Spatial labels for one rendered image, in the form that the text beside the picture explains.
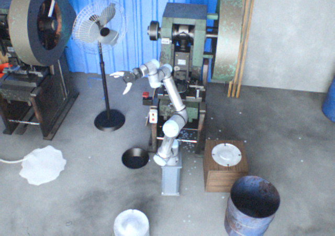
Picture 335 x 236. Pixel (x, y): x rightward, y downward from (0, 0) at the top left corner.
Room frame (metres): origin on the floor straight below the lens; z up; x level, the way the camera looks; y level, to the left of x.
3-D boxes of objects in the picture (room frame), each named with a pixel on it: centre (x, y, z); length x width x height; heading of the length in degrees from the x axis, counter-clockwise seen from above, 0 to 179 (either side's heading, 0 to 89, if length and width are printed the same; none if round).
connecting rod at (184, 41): (2.63, -0.11, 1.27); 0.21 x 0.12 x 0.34; 175
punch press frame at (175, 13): (2.78, -0.13, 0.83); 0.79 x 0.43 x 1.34; 175
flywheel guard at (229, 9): (2.70, -0.46, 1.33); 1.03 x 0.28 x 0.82; 175
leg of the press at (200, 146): (2.75, -0.39, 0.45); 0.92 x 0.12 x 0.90; 175
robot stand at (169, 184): (1.87, -0.03, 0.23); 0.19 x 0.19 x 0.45; 1
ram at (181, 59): (2.59, -0.11, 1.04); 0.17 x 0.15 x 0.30; 175
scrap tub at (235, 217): (1.47, -0.73, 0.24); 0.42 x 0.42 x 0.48
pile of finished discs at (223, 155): (2.03, -0.57, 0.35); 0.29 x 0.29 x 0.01
